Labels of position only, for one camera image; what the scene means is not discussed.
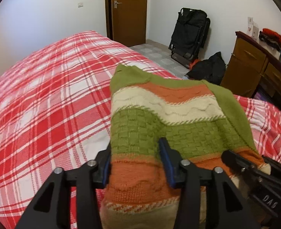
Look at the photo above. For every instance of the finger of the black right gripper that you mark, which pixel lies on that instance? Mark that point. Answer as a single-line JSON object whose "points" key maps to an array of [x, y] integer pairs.
{"points": [[236, 162]]}

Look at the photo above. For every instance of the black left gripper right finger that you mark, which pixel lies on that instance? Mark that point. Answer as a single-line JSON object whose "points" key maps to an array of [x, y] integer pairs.
{"points": [[226, 207]]}

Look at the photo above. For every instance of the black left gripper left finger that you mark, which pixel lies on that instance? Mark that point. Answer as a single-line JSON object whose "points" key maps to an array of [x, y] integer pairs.
{"points": [[50, 207]]}

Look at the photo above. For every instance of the green orange white striped sweater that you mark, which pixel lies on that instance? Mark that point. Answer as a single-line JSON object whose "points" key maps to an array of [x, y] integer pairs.
{"points": [[199, 119]]}

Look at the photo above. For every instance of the pile of clothes on dresser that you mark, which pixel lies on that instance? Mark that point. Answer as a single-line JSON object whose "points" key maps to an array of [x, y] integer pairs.
{"points": [[271, 41]]}

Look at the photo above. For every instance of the red white plaid bedspread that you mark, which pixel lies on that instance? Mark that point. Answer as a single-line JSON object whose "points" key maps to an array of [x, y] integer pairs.
{"points": [[55, 111]]}

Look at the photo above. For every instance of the brown wooden dresser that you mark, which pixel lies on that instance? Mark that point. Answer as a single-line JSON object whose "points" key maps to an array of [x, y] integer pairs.
{"points": [[252, 68]]}

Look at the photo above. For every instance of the black bag on floor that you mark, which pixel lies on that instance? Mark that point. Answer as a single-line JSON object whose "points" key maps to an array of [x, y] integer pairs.
{"points": [[211, 69]]}

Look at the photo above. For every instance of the white cards on dresser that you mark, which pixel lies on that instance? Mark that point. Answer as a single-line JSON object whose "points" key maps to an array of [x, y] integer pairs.
{"points": [[253, 29]]}

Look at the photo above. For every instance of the black folding chair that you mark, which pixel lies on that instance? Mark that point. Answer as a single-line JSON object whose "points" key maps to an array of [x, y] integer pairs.
{"points": [[189, 36]]}

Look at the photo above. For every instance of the brown wooden door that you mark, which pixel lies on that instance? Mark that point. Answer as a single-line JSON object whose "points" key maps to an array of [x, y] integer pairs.
{"points": [[128, 23]]}

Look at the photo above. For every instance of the white wall switch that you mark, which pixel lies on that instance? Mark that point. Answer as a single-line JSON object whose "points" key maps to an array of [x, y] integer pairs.
{"points": [[80, 4]]}

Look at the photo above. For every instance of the silver door handle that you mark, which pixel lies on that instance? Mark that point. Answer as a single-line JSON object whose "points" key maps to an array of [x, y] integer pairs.
{"points": [[116, 3]]}

